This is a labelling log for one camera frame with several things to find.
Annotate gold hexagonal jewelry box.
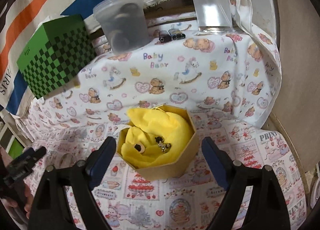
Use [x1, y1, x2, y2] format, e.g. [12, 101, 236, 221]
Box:
[117, 105, 200, 181]

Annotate left hand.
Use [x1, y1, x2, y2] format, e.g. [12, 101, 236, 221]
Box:
[1, 148, 33, 224]

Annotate white round dish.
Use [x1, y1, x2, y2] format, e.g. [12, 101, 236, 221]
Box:
[309, 176, 320, 209]

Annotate strawberry print cloth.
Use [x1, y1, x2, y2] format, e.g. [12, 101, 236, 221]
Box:
[27, 111, 307, 229]

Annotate silver charm earrings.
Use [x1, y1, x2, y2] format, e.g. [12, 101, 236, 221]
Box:
[155, 136, 171, 153]

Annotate green checkered box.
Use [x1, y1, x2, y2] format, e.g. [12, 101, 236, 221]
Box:
[17, 15, 96, 99]

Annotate yellow cloth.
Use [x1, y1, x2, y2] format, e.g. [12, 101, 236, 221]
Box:
[120, 108, 194, 169]

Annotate baby bear print cloth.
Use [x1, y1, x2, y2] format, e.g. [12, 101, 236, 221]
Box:
[23, 0, 282, 133]

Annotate frosted plastic container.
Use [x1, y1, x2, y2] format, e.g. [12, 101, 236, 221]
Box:
[93, 0, 151, 54]

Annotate black lighter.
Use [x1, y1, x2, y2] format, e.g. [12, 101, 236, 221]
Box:
[158, 30, 171, 43]

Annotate clear pump bottle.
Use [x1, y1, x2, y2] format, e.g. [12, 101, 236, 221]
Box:
[193, 0, 233, 33]

